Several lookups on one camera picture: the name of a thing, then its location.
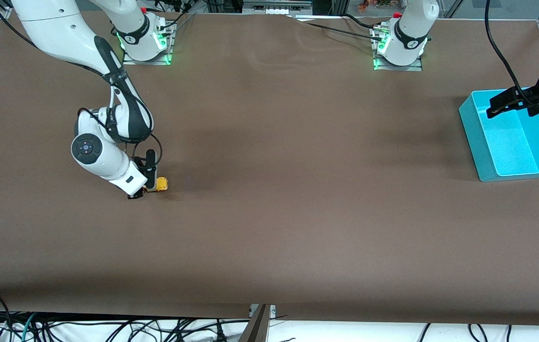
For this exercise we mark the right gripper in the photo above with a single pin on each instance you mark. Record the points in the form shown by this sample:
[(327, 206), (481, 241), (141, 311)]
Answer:
[(150, 167)]

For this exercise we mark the yellow beetle toy car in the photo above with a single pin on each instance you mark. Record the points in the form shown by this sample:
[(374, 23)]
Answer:
[(162, 183)]

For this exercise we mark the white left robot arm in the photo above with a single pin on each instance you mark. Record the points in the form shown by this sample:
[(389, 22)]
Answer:
[(409, 47)]

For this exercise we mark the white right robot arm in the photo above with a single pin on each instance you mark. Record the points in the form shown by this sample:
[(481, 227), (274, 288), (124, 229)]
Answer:
[(60, 33)]

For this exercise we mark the teal plastic storage bin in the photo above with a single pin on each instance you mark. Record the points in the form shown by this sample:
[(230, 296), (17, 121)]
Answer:
[(511, 152)]

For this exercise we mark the brown table cover sheet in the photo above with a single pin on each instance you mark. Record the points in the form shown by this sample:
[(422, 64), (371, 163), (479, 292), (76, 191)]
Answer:
[(269, 213)]

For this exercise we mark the dark metal bar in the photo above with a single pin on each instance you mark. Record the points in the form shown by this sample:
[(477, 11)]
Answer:
[(256, 331)]

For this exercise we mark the orange patterned object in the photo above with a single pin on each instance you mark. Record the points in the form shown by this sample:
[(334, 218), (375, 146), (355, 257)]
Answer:
[(373, 4)]

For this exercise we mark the grey equipment box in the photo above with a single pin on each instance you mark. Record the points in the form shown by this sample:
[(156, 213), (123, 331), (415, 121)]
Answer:
[(276, 5)]

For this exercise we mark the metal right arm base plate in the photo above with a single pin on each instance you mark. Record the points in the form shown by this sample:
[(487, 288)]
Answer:
[(148, 61)]

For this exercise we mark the grey metal bracket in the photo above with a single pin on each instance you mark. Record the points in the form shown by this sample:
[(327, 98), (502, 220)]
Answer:
[(272, 309)]

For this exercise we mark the small aluminium frame bracket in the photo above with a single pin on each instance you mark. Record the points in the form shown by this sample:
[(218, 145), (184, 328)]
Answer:
[(2, 13)]

